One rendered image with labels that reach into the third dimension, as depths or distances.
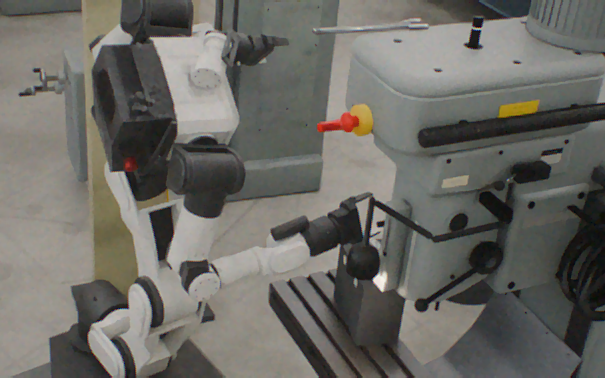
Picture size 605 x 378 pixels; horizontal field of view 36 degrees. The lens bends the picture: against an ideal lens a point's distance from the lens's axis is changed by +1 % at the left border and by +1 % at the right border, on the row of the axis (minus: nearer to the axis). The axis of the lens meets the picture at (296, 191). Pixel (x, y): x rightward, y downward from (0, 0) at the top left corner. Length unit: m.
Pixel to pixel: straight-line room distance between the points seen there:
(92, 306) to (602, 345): 1.49
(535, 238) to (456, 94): 0.47
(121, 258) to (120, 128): 1.91
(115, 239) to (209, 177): 1.86
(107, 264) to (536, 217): 2.27
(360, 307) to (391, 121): 0.80
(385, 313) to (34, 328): 1.98
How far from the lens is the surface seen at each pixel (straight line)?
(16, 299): 4.21
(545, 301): 2.41
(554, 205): 2.03
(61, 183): 5.01
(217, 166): 2.02
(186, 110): 2.08
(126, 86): 2.07
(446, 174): 1.80
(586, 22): 1.90
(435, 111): 1.69
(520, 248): 2.04
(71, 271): 4.35
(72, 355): 3.02
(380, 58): 1.74
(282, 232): 2.28
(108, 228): 3.81
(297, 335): 2.55
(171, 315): 2.49
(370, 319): 2.42
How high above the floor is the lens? 2.53
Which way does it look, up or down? 30 degrees down
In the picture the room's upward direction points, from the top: 6 degrees clockwise
